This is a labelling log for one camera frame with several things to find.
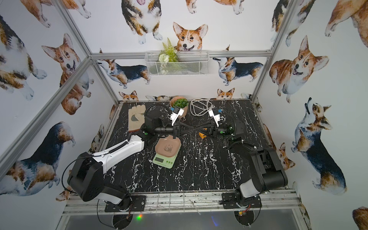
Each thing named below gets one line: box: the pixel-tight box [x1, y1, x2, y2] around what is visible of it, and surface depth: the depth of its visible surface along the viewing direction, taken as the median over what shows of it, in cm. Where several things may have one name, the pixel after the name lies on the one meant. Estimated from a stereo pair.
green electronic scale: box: [152, 147, 180, 170], surface depth 88 cm
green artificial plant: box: [172, 98, 189, 109], surface depth 103 cm
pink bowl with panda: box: [154, 134, 182, 158], surface depth 92 cm
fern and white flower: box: [158, 37, 179, 64], surface depth 84 cm
